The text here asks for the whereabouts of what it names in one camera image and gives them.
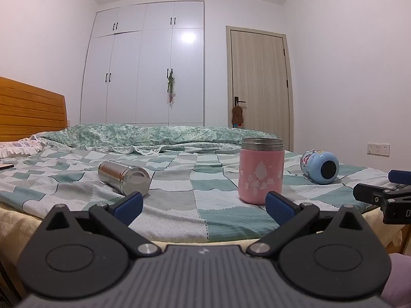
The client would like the checkered green bed sheet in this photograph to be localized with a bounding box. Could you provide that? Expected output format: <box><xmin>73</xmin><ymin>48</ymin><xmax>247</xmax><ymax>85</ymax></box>
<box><xmin>0</xmin><ymin>141</ymin><xmax>396</xmax><ymax>243</ymax></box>

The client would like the pink cup with steel lid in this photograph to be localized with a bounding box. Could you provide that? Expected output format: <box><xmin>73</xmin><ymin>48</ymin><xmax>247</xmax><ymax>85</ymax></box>
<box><xmin>238</xmin><ymin>137</ymin><xmax>285</xmax><ymax>205</ymax></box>

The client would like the blue printed cup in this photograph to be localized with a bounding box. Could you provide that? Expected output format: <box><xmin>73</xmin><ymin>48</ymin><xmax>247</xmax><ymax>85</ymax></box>
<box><xmin>300</xmin><ymin>149</ymin><xmax>340</xmax><ymax>185</ymax></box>

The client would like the light wooden door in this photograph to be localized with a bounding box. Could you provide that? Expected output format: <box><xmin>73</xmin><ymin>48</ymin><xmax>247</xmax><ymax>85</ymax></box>
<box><xmin>225</xmin><ymin>25</ymin><xmax>295</xmax><ymax>152</ymax></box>

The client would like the brown hanging bag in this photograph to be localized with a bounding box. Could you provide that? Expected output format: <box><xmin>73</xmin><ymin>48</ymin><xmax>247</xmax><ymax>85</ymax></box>
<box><xmin>231</xmin><ymin>104</ymin><xmax>245</xmax><ymax>128</ymax></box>

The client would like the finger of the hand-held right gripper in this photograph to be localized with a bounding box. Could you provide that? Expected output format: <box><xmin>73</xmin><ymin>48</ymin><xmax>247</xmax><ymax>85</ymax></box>
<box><xmin>387</xmin><ymin>170</ymin><xmax>411</xmax><ymax>187</ymax></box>
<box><xmin>353</xmin><ymin>183</ymin><xmax>391</xmax><ymax>205</ymax></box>

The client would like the white wall socket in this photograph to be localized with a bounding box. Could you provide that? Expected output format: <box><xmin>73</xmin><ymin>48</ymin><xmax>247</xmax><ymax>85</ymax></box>
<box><xmin>367</xmin><ymin>142</ymin><xmax>390</xmax><ymax>157</ymax></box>

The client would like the green hanging ornament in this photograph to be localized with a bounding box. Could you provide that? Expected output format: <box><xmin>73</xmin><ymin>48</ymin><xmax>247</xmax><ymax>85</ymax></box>
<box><xmin>166</xmin><ymin>73</ymin><xmax>177</xmax><ymax>102</ymax></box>

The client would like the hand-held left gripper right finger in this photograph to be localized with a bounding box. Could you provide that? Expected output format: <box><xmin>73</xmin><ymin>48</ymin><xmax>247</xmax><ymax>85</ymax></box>
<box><xmin>246</xmin><ymin>191</ymin><xmax>370</xmax><ymax>258</ymax></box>

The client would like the stainless steel cup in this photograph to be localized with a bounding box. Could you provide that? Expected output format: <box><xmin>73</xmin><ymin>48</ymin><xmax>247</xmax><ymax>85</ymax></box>
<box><xmin>98</xmin><ymin>159</ymin><xmax>152</xmax><ymax>197</ymax></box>

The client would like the white wardrobe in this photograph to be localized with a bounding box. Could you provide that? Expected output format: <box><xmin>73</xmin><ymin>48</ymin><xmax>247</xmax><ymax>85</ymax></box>
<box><xmin>79</xmin><ymin>0</ymin><xmax>206</xmax><ymax>128</ymax></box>

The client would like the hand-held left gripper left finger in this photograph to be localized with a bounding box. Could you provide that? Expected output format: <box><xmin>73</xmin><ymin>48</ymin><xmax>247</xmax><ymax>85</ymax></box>
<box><xmin>42</xmin><ymin>191</ymin><xmax>162</xmax><ymax>259</ymax></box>

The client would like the green floral quilt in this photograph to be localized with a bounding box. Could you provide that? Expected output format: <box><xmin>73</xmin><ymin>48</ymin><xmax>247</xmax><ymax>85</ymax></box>
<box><xmin>30</xmin><ymin>123</ymin><xmax>284</xmax><ymax>155</ymax></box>

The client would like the white ruffled pillow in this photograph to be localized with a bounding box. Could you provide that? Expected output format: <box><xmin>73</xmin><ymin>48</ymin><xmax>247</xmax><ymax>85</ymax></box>
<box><xmin>0</xmin><ymin>136</ymin><xmax>44</xmax><ymax>160</ymax></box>

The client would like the wooden headboard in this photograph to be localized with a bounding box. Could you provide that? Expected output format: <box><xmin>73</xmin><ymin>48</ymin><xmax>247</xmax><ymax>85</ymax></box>
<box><xmin>0</xmin><ymin>76</ymin><xmax>69</xmax><ymax>142</ymax></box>

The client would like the person's pink trouser leg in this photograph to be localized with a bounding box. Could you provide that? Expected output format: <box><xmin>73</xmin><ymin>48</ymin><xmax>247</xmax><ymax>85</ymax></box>
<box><xmin>381</xmin><ymin>252</ymin><xmax>411</xmax><ymax>308</ymax></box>

